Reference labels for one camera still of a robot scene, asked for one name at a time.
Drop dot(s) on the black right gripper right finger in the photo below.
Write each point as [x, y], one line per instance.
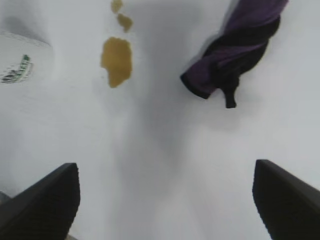
[287, 207]

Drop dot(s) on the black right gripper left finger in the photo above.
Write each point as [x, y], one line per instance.
[42, 210]

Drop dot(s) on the white paper coffee cup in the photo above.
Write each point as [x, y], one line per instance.
[22, 60]

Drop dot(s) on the purple and black cloth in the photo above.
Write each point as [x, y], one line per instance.
[232, 55]

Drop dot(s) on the large brown coffee spill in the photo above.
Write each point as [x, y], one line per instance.
[117, 62]

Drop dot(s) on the small brown coffee spill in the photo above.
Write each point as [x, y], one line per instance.
[117, 6]
[125, 22]

